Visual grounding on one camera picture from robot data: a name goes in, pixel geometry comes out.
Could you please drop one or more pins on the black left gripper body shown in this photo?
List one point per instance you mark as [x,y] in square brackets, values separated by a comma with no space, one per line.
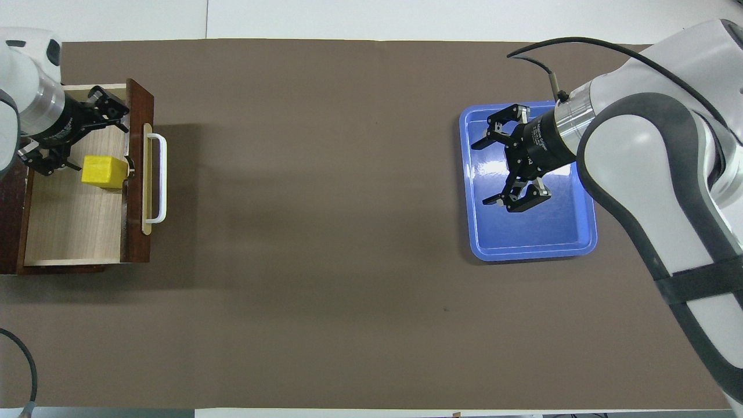
[58,125]

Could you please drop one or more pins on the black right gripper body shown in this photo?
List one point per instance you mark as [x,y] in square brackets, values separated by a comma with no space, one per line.
[540,145]

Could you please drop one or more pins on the yellow cube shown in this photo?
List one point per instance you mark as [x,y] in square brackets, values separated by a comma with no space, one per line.
[103,171]

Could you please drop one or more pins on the wooden drawer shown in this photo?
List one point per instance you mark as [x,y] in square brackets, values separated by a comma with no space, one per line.
[75,226]

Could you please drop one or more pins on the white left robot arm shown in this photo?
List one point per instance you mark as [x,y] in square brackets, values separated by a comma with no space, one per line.
[17,75]

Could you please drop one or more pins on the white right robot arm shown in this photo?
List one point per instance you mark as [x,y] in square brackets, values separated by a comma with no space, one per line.
[638,145]

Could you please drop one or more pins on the blue plastic tray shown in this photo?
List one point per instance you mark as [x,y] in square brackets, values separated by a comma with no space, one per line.
[540,232]

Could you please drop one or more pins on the dark wooden cabinet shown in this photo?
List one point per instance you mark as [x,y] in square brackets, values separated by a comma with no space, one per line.
[10,232]

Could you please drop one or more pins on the brown table mat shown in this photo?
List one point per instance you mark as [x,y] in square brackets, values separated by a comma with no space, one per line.
[319,232]

